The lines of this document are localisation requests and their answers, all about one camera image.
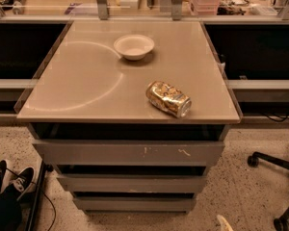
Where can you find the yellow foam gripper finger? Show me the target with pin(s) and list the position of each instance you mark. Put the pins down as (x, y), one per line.
(225, 226)

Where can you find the grey drawer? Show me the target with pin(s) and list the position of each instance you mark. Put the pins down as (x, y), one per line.
(129, 153)
(124, 204)
(111, 184)

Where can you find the grey bottom drawer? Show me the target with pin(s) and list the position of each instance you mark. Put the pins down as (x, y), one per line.
(124, 204)

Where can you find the grey drawer cabinet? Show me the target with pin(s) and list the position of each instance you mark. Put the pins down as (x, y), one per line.
(89, 92)

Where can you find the grey top drawer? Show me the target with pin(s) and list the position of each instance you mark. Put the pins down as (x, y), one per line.
(129, 153)

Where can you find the black office chair base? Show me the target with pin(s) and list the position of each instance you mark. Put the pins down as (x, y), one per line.
(281, 223)

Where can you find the crushed gold soda can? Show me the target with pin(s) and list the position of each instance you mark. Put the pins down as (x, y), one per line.
(168, 99)

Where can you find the white paper bowl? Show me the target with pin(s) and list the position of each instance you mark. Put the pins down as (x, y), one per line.
(134, 47)

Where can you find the black sneaker right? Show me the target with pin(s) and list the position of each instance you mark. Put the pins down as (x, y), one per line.
(23, 182)

